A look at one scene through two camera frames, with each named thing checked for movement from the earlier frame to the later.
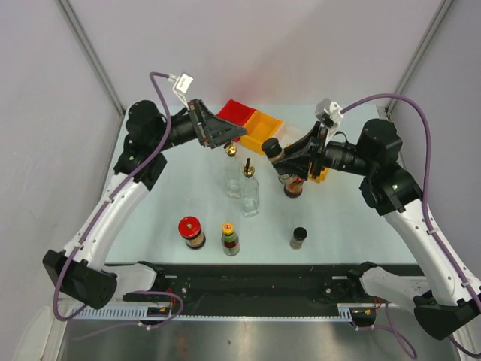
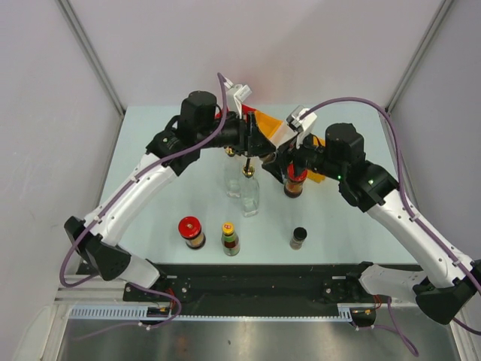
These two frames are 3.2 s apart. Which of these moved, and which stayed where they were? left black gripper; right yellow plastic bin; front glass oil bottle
Moved: left black gripper
Stayed: right yellow plastic bin; front glass oil bottle
